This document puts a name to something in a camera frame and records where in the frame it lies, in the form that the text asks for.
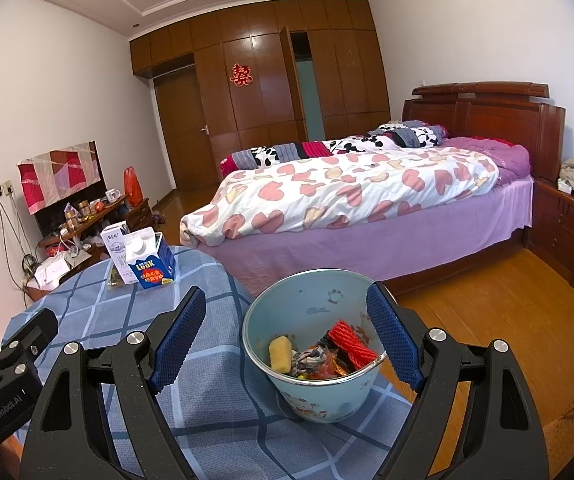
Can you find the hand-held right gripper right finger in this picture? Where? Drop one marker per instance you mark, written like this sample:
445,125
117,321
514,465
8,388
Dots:
394,340

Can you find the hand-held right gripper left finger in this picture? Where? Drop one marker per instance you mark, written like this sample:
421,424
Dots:
179,340

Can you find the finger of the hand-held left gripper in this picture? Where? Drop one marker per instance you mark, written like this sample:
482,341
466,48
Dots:
37,330

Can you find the red foam fruit net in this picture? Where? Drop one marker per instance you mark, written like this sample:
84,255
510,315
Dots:
352,342

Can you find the red plastic wrapper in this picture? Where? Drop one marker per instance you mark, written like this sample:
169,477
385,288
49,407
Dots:
342,369

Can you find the grey pink patterned cloth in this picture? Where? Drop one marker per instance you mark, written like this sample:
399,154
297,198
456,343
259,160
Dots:
312,357

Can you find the light blue cartoon print bin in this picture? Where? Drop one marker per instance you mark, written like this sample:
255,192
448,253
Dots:
307,310

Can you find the yellow sponge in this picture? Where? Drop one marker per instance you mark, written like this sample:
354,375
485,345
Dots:
280,355

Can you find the white cardboard box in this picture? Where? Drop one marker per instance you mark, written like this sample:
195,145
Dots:
49,272

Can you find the blue checkered tablecloth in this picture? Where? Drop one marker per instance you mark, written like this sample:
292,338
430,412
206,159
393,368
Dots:
207,410

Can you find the blue and white milk carton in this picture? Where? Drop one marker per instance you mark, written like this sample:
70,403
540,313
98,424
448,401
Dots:
149,267

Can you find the dark yellow flat packet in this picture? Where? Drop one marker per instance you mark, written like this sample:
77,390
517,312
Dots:
115,280

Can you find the purple bed sheet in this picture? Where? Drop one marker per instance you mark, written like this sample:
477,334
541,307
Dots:
367,255

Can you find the white printed carton box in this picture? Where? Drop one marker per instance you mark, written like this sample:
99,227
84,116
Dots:
114,250

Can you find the cluttered wooden side desk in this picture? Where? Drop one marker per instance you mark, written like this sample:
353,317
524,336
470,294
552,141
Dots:
54,220

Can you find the wooden television stand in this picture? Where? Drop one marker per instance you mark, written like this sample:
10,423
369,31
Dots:
139,215

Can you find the white printed mug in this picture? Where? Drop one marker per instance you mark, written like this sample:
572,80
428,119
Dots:
112,195

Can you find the orange-red shopping bag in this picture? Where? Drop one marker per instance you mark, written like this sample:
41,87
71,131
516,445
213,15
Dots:
133,187

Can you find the wooden nightstand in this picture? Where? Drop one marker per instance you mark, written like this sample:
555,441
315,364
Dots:
557,235

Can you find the brown wooden room door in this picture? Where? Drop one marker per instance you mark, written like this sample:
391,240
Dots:
187,130

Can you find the cow print patchwork blanket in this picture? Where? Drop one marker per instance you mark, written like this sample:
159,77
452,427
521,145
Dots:
277,152

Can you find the purple quilt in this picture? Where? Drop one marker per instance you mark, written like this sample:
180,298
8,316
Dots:
512,157

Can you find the brown wooden wardrobe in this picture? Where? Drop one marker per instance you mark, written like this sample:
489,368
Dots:
267,110

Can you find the red paper cut decoration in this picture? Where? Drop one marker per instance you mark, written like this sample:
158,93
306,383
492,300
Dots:
242,75

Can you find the wall power outlet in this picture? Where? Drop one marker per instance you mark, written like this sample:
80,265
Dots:
4,189

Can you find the wooden bed frame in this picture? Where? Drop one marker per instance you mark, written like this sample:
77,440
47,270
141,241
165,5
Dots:
477,115

